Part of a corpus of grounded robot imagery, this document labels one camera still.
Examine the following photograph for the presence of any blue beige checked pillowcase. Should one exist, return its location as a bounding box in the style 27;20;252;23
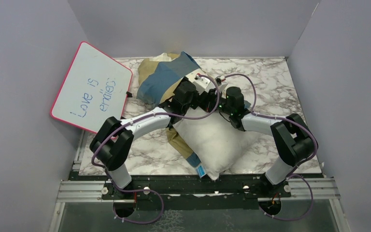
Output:
136;52;201;169

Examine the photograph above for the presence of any white pillow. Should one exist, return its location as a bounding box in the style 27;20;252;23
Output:
166;108;260;180

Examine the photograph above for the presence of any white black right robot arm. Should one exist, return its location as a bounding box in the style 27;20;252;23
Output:
198;87;318;197

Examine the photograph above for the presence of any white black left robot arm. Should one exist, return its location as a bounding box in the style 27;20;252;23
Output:
89;80;198;199

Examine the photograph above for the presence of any blue white pillow tag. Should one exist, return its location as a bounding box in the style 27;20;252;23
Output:
195;164;207;178

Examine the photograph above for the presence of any pink framed whiteboard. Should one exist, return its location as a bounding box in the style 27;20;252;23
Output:
50;42;133;133

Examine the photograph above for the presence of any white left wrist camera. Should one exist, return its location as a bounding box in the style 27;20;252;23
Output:
190;75;211;95

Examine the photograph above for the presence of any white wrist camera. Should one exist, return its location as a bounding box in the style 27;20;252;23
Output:
215;75;228;93
190;75;211;95

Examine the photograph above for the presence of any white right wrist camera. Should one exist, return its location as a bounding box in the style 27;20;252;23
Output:
215;75;228;93

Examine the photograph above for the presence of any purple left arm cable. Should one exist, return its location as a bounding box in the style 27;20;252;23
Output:
91;73;221;224

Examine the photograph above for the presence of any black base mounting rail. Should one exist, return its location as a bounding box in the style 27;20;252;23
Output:
66;172;291;211

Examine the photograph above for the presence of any aluminium frame rail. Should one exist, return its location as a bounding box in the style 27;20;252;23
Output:
49;132;350;232

